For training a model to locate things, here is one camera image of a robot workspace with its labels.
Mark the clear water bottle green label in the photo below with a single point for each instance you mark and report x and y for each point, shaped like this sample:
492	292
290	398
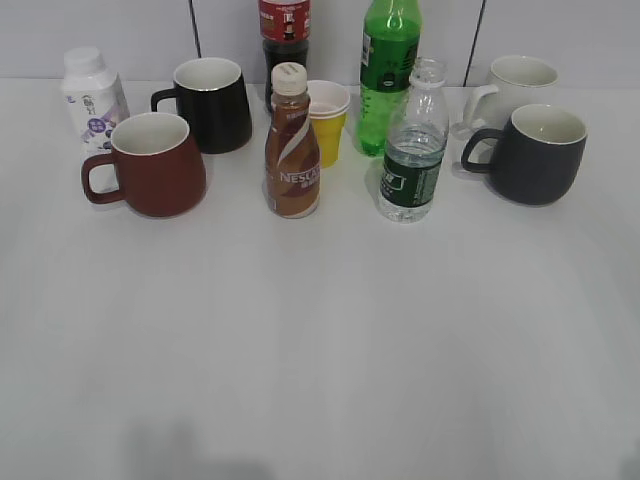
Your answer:
415	145

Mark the dark red ceramic mug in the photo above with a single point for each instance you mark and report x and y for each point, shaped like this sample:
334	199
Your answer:
159	167

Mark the black ceramic mug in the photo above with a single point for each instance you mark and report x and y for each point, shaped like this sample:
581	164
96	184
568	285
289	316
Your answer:
210	94

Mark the dark grey ceramic mug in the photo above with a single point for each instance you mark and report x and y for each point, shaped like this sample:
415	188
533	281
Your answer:
537	155

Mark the white ceramic mug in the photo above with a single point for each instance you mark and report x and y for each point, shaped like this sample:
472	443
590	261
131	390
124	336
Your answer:
513	81

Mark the brown Nescafe coffee bottle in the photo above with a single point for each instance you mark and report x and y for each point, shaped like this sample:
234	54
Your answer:
292	154

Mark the yellow paper cup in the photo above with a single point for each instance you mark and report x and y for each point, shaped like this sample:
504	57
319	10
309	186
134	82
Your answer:
328	131

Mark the white inner paper cup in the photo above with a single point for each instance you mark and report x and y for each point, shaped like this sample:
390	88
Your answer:
328	99

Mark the cola bottle red label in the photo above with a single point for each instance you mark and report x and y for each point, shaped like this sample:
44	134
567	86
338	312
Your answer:
285	27

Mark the green soda bottle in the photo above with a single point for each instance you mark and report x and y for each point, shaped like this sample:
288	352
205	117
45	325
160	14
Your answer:
391	36

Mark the white yogurt drink bottle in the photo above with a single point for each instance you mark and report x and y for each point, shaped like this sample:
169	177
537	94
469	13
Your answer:
95	98

